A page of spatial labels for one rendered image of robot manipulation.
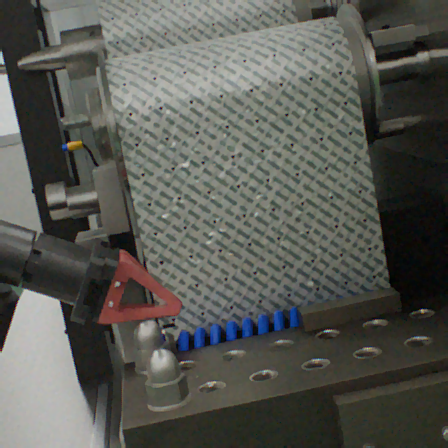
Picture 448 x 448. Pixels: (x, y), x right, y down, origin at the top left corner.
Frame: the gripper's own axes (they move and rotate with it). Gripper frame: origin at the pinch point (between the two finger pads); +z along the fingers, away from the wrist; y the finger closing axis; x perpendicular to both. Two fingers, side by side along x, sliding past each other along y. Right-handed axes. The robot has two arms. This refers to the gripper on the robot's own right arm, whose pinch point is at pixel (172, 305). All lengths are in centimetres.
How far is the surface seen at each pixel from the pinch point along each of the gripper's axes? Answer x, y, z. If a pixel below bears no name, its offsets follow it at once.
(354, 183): 17.3, 0.2, 13.0
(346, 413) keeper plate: 1.1, 22.0, 12.6
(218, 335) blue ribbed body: -0.6, 3.5, 4.7
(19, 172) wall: -67, -556, -68
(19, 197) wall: -85, -556, -62
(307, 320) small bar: 4.0, 6.3, 11.6
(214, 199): 11.3, 0.3, 0.4
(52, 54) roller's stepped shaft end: 19.4, -29.4, -21.3
